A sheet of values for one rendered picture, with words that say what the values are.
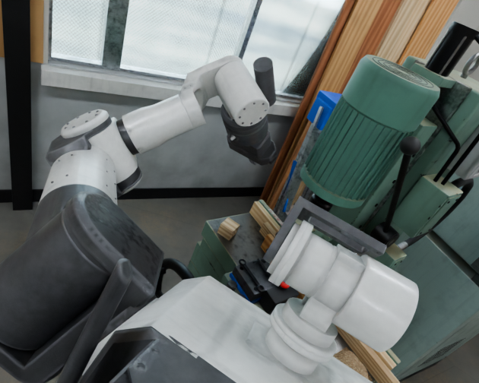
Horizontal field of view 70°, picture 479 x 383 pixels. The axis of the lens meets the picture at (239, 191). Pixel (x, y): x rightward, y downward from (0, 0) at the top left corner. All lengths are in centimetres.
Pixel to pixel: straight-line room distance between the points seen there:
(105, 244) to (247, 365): 15
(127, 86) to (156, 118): 134
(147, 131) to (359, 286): 43
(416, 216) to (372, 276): 71
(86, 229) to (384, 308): 25
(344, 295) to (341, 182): 53
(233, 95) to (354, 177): 35
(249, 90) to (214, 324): 40
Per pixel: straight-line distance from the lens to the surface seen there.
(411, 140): 69
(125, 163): 60
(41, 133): 211
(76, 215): 33
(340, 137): 79
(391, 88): 74
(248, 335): 33
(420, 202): 99
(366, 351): 98
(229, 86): 61
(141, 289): 33
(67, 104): 203
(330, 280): 30
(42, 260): 35
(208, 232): 108
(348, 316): 30
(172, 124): 60
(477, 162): 105
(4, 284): 37
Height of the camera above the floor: 161
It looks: 34 degrees down
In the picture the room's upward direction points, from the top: 23 degrees clockwise
